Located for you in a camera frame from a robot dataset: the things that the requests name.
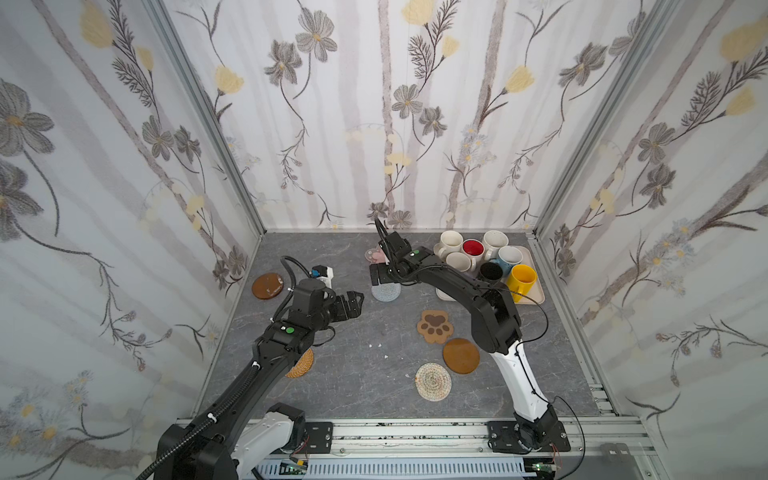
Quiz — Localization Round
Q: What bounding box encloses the pink flower coaster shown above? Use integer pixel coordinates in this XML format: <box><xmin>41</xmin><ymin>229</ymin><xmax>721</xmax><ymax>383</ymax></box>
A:
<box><xmin>365</xmin><ymin>247</ymin><xmax>388</xmax><ymax>264</ymax></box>

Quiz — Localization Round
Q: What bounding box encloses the grey round felt coaster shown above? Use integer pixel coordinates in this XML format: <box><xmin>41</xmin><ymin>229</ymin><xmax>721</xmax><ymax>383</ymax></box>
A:
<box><xmin>371</xmin><ymin>283</ymin><xmax>402</xmax><ymax>303</ymax></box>

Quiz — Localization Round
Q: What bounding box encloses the dark brown round coaster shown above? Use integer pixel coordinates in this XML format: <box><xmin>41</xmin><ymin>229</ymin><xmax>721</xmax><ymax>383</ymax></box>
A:
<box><xmin>251</xmin><ymin>272</ymin><xmax>285</xmax><ymax>300</ymax></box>

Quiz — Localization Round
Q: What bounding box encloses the rattan woven round coaster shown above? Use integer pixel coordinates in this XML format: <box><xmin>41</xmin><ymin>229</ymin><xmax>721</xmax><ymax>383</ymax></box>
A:
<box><xmin>285</xmin><ymin>348</ymin><xmax>315</xmax><ymax>379</ymax></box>

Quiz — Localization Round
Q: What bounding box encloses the brown paw print coaster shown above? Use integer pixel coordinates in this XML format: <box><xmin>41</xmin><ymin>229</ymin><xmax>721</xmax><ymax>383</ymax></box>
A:
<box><xmin>417</xmin><ymin>310</ymin><xmax>454</xmax><ymax>344</ymax></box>

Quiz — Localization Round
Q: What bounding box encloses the woven multicolour round coaster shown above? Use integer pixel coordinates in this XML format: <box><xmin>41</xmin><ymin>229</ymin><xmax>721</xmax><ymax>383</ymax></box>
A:
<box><xmin>414</xmin><ymin>363</ymin><xmax>452</xmax><ymax>402</ymax></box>

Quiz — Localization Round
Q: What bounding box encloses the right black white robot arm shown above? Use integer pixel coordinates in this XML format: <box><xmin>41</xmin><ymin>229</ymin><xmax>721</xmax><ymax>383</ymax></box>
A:
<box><xmin>370</xmin><ymin>221</ymin><xmax>571</xmax><ymax>455</ymax></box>

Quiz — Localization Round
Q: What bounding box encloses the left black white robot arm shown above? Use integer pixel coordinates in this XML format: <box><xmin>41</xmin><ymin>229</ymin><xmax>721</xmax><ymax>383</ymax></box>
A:
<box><xmin>138</xmin><ymin>256</ymin><xmax>365</xmax><ymax>479</ymax></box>

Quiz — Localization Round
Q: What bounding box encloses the lavender mug white inside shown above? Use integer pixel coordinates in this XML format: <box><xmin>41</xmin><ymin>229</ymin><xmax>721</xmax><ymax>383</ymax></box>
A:
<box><xmin>445</xmin><ymin>251</ymin><xmax>473</xmax><ymax>274</ymax></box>

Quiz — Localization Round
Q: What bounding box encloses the white mug red inside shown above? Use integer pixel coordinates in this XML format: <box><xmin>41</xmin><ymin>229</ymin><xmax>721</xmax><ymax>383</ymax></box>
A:
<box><xmin>462</xmin><ymin>239</ymin><xmax>485</xmax><ymax>270</ymax></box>

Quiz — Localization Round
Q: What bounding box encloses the black mug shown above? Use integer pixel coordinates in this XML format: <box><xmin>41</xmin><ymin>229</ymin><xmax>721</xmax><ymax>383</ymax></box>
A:
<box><xmin>478</xmin><ymin>262</ymin><xmax>504</xmax><ymax>283</ymax></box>

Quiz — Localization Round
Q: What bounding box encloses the white mug back right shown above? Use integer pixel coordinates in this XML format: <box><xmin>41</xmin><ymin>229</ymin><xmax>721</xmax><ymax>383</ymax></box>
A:
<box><xmin>482</xmin><ymin>230</ymin><xmax>509</xmax><ymax>261</ymax></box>

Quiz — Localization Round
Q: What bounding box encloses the blue mug white inside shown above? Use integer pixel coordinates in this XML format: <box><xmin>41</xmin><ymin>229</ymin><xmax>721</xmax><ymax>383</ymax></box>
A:
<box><xmin>494</xmin><ymin>245</ymin><xmax>523</xmax><ymax>277</ymax></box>

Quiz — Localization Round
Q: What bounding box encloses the yellow mug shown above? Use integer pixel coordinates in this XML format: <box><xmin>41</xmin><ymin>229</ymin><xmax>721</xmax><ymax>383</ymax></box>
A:
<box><xmin>506</xmin><ymin>264</ymin><xmax>538</xmax><ymax>303</ymax></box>

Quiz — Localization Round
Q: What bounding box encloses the beige serving tray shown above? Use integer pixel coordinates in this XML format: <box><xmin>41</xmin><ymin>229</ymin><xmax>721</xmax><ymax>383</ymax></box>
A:
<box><xmin>436</xmin><ymin>246</ymin><xmax>546</xmax><ymax>305</ymax></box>

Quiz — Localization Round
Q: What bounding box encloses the white slotted cable duct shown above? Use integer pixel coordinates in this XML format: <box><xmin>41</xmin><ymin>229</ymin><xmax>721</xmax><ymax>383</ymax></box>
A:
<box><xmin>255</xmin><ymin>457</ymin><xmax>536</xmax><ymax>479</ymax></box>

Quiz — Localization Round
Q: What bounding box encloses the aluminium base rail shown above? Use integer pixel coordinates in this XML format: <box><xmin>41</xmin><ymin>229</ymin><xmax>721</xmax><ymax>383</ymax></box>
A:
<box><xmin>161</xmin><ymin>416</ymin><xmax>667</xmax><ymax>480</ymax></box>

